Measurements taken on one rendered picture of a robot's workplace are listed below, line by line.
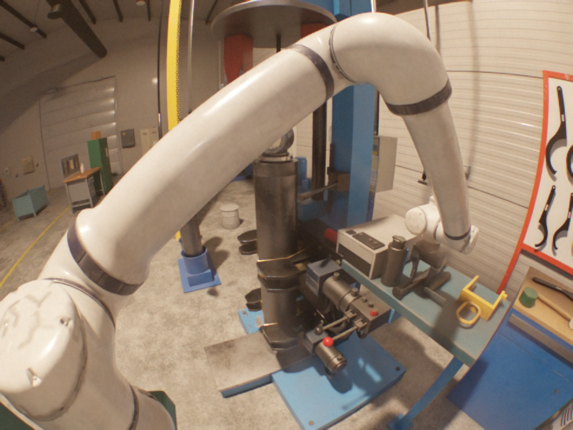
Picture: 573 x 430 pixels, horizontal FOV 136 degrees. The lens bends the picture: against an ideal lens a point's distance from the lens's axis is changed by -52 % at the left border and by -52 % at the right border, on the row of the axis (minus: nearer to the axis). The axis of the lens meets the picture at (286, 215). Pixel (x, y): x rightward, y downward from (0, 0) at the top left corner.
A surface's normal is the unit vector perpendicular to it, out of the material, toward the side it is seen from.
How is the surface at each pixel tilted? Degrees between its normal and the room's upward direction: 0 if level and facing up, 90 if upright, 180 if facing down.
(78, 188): 90
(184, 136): 53
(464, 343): 0
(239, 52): 90
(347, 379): 0
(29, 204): 90
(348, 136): 90
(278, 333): 0
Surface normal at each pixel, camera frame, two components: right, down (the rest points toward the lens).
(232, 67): -0.35, 0.36
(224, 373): 0.00, -0.93
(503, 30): -0.89, 0.18
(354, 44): -0.78, 0.44
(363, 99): 0.46, 0.33
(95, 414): 0.99, 0.07
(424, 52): 0.07, 0.33
